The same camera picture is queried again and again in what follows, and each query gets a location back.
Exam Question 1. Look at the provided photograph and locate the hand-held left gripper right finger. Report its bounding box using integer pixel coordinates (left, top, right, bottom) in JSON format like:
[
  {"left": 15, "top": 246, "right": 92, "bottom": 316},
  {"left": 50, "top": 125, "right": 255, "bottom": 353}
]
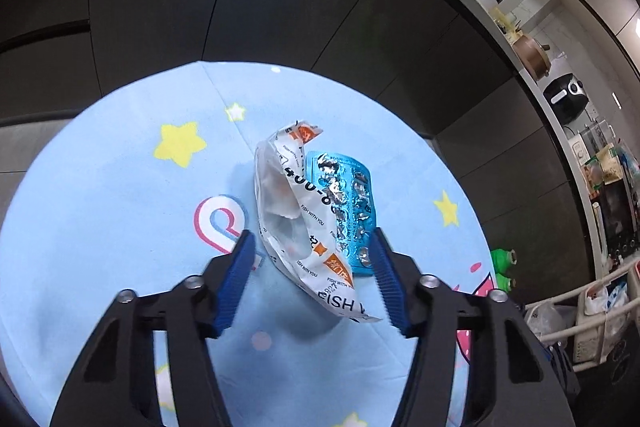
[{"left": 369, "top": 227, "right": 583, "bottom": 427}]

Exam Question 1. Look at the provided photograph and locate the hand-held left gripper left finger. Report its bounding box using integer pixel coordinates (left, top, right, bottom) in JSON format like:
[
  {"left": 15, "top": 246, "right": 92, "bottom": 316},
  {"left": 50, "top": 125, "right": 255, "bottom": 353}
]
[{"left": 50, "top": 229, "right": 257, "bottom": 427}]

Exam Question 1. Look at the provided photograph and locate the blue blister pack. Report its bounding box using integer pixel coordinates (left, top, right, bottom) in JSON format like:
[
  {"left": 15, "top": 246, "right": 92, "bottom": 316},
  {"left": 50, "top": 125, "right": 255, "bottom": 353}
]
[{"left": 300, "top": 151, "right": 377, "bottom": 278}]

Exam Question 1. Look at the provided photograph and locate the white and orange wrapper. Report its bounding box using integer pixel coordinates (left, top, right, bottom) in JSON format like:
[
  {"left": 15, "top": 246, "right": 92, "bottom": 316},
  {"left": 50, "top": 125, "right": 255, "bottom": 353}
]
[{"left": 254, "top": 119, "right": 384, "bottom": 323}]

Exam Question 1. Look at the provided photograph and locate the white plastic bag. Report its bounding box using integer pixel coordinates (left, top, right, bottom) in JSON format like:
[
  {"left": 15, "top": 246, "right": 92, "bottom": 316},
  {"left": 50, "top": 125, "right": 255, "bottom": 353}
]
[{"left": 525, "top": 304, "right": 569, "bottom": 346}]

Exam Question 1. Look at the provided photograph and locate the white plastic storage rack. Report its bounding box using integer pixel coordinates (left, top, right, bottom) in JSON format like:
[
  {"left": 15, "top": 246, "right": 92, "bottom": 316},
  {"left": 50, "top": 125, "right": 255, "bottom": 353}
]
[{"left": 522, "top": 257, "right": 640, "bottom": 373}]

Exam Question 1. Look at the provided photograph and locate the white and blue packet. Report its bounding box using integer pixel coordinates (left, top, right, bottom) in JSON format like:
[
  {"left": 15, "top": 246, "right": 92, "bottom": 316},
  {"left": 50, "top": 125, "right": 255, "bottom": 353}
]
[{"left": 602, "top": 282, "right": 631, "bottom": 309}]

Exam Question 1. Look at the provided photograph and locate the small white appliance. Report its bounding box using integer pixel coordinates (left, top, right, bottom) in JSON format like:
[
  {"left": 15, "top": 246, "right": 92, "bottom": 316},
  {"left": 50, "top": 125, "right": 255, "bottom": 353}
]
[{"left": 567, "top": 134, "right": 591, "bottom": 168}]

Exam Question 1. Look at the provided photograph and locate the black toaster oven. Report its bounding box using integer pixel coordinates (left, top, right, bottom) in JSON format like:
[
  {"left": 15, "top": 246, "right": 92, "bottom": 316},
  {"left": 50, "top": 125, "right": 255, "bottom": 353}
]
[{"left": 595, "top": 179, "right": 640, "bottom": 254}]

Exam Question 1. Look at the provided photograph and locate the green and white package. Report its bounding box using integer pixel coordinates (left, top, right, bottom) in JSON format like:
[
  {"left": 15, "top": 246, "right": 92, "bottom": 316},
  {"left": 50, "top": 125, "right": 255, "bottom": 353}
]
[{"left": 582, "top": 144, "right": 626, "bottom": 188}]

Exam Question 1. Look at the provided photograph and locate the grey kitchen counter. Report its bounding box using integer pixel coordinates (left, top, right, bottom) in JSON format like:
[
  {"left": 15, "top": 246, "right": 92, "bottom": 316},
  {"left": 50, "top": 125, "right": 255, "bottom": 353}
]
[{"left": 0, "top": 0, "right": 608, "bottom": 288}]

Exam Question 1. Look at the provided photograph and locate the black air fryer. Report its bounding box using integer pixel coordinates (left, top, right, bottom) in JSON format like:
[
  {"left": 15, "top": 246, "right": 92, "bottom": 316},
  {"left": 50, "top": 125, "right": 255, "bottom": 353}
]
[{"left": 542, "top": 76, "right": 589, "bottom": 124}]

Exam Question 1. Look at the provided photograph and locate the brown cooking pot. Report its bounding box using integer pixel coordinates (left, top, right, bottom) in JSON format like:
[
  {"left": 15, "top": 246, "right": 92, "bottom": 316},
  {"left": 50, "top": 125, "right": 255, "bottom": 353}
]
[{"left": 514, "top": 33, "right": 552, "bottom": 80}]

